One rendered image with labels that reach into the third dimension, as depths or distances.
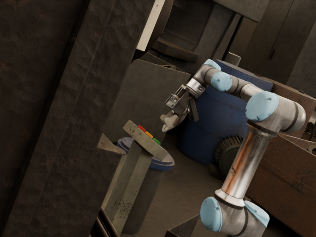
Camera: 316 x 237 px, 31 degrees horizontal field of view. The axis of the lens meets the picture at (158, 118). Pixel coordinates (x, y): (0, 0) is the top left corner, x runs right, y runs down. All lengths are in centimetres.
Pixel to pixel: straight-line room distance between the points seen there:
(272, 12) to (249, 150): 481
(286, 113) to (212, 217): 45
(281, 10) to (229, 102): 205
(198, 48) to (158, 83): 137
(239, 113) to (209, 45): 92
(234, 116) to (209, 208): 290
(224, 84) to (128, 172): 58
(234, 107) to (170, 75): 90
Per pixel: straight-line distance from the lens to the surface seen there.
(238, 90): 236
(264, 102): 195
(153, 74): 404
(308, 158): 389
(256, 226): 212
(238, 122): 491
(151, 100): 412
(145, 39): 99
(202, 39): 540
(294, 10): 653
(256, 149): 199
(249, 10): 535
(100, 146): 102
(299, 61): 632
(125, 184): 249
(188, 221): 133
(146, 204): 295
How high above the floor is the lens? 115
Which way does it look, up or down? 11 degrees down
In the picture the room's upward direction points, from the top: 23 degrees clockwise
